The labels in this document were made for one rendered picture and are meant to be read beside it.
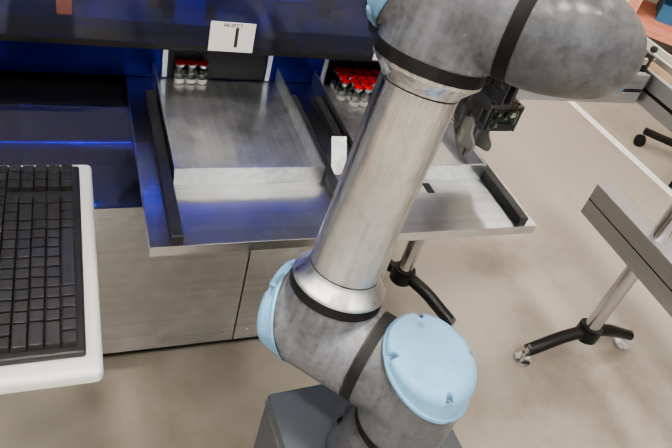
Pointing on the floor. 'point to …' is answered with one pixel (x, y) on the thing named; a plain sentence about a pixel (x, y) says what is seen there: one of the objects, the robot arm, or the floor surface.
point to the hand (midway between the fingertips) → (462, 146)
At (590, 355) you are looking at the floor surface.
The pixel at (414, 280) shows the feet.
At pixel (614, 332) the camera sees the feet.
